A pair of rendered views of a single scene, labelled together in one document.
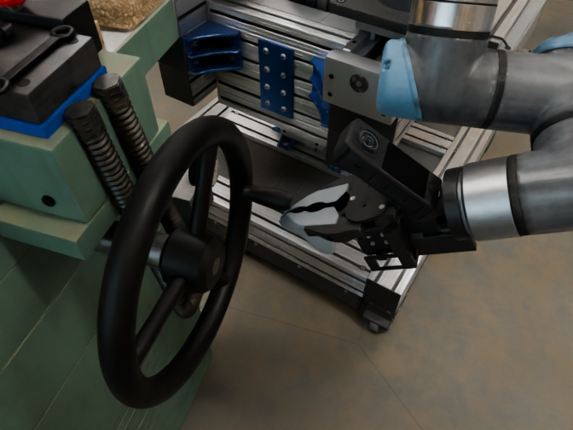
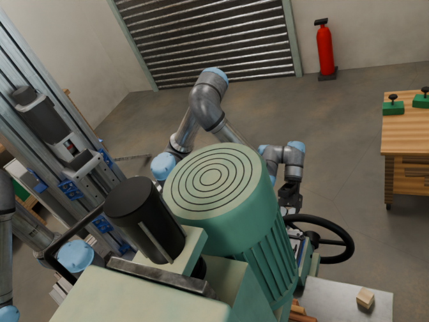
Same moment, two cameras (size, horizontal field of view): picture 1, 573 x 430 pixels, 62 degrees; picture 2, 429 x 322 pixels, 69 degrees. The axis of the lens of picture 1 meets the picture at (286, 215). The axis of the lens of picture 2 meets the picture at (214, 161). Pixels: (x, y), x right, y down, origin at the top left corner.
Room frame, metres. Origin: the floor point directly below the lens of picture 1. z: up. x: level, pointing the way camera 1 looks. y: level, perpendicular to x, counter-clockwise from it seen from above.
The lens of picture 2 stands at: (0.23, 0.76, 1.83)
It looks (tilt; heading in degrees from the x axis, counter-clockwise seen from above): 38 degrees down; 291
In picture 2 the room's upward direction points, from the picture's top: 24 degrees counter-clockwise
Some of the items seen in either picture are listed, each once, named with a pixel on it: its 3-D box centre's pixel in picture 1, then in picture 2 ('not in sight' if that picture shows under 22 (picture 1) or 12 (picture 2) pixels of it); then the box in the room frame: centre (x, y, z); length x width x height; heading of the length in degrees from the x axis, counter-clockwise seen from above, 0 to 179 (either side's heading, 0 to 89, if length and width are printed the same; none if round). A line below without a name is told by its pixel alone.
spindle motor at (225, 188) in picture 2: not in sight; (237, 233); (0.38, 0.42, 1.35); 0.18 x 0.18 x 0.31
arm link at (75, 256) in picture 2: not in sight; (80, 260); (1.12, 0.19, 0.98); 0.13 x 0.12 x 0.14; 162
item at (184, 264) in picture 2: not in sight; (159, 242); (0.43, 0.55, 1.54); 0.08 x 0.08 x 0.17; 72
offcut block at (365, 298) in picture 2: not in sight; (365, 298); (0.16, 0.36, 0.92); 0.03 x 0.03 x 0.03; 50
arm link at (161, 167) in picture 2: not in sight; (167, 170); (0.85, -0.23, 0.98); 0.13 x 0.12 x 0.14; 79
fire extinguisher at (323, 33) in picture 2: not in sight; (325, 49); (-0.12, -2.43, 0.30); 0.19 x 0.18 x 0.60; 72
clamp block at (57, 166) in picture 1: (53, 124); (285, 259); (0.36, 0.22, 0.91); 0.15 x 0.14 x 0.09; 162
